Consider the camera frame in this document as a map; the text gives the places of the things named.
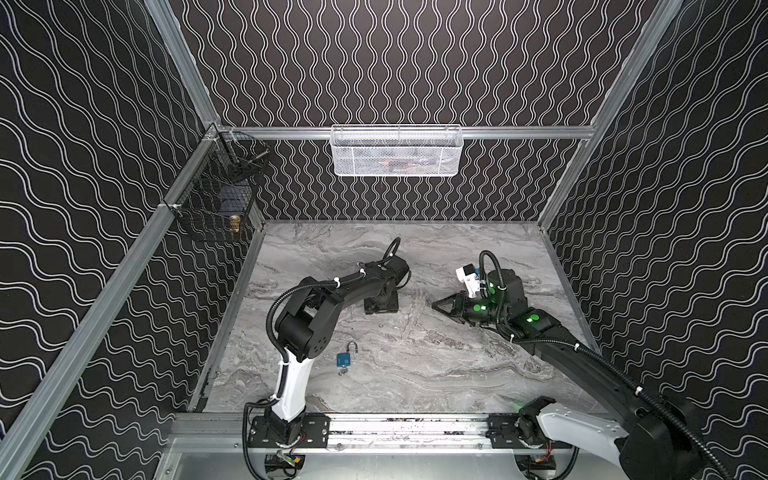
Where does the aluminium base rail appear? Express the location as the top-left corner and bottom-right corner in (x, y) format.
(167, 411), (607, 455)

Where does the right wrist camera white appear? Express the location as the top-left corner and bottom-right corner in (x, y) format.
(456, 264), (482, 299)

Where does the black wire basket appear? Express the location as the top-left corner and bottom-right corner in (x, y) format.
(161, 123), (272, 244)

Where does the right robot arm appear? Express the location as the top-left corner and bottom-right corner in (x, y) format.
(431, 250), (732, 479)

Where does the white mesh basket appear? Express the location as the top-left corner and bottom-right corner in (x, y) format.
(329, 124), (464, 177)

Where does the brass bell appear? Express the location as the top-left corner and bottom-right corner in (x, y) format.
(229, 215), (242, 234)

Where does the blue padlock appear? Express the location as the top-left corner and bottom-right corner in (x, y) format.
(336, 341), (359, 370)

